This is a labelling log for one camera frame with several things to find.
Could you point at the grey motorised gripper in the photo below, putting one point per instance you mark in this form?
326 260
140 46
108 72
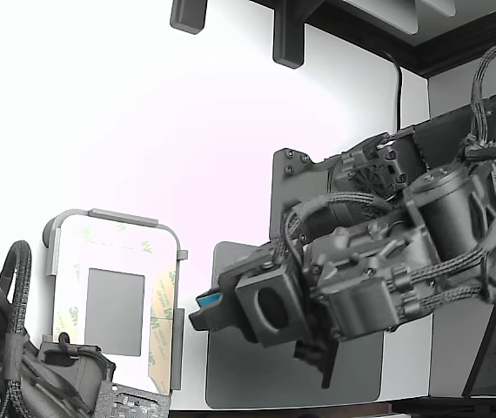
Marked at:
361 283

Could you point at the black shelf frame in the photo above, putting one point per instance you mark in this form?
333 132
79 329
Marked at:
448 52

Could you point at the tan printed protective film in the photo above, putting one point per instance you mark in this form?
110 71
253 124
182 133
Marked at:
161 313

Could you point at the grey plastic holding fixture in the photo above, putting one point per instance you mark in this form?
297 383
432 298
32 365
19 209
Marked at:
113 214

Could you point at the grey gripper with board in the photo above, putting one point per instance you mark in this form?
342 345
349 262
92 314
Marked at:
56 383

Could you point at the dark grey wall bracket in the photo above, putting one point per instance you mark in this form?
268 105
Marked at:
288 35
187 15

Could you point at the white plate with grey window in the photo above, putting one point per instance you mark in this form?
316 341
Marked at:
113 248

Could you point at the green circuit board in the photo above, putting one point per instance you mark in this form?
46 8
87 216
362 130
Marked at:
135 402

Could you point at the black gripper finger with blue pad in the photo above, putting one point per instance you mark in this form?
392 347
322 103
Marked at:
213 318

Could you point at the dark grey flat tray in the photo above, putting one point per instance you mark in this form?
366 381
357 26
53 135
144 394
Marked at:
239 370

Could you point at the black camera box oval hole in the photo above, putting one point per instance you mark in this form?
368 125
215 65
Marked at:
245 296

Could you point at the black boxy robot arm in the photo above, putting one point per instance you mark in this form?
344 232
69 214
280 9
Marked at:
448 130

